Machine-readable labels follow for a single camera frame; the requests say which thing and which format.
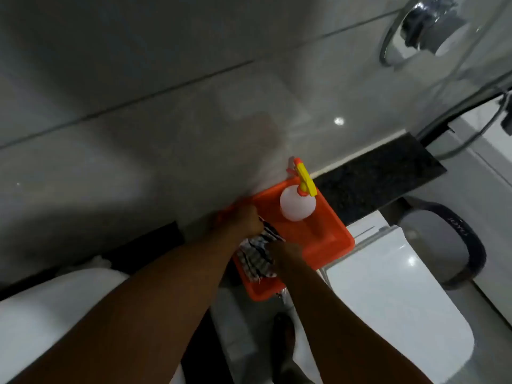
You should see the grey cable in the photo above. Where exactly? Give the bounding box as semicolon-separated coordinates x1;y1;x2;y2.
434;101;509;161

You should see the person's right hand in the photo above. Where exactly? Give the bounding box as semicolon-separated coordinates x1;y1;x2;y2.
266;241;308;277

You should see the white toilet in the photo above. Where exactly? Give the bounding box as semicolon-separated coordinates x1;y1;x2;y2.
320;212;475;384

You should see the person's left forearm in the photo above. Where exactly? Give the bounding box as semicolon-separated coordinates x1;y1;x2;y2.
8;230;241;384

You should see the orange plastic tray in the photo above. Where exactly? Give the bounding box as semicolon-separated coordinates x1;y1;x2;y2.
218;176;356;303

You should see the striped cloth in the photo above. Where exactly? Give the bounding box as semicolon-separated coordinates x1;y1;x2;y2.
237;217;285;283

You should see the black granite ledge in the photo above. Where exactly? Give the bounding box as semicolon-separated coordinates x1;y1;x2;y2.
311;132;448;227

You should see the chrome shower valve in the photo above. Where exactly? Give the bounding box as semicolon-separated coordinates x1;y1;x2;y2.
400;0;469;57

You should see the black oval ring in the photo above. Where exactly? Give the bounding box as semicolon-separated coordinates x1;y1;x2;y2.
399;197;488;291

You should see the person's left hand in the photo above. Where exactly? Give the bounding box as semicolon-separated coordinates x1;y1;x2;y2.
217;203;265;241

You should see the white wash basin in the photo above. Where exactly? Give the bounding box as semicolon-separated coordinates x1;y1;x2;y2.
0;256;213;384

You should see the white spray bottle yellow trigger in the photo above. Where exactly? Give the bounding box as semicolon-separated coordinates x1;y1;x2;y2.
279;157;319;223

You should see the person's right forearm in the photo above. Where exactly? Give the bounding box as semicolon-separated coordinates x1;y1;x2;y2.
276;265;434;384

